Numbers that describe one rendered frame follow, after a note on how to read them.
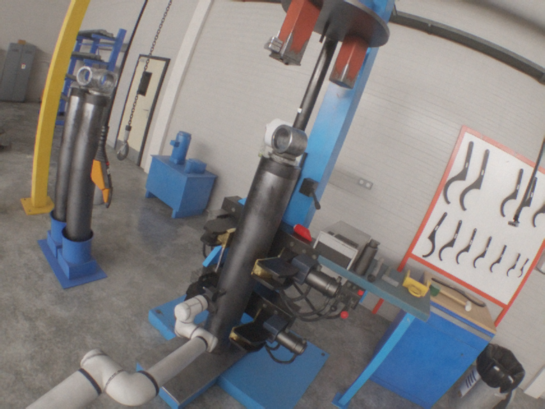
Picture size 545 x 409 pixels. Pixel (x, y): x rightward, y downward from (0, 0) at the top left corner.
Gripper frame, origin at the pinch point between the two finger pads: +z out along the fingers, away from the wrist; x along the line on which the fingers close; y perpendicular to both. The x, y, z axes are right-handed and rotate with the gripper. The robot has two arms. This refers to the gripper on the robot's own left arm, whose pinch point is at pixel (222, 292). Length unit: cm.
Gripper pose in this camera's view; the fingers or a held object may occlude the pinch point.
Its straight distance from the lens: 167.4
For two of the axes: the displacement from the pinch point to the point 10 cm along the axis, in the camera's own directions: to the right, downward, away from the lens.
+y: -8.0, -4.3, 4.1
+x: -3.4, 9.0, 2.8
